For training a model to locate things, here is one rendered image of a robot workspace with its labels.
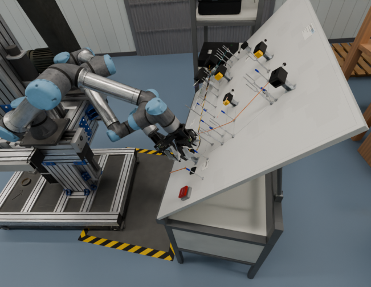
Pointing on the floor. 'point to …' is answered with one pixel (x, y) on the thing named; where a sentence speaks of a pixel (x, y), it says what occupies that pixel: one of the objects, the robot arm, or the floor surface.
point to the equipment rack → (252, 10)
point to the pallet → (357, 61)
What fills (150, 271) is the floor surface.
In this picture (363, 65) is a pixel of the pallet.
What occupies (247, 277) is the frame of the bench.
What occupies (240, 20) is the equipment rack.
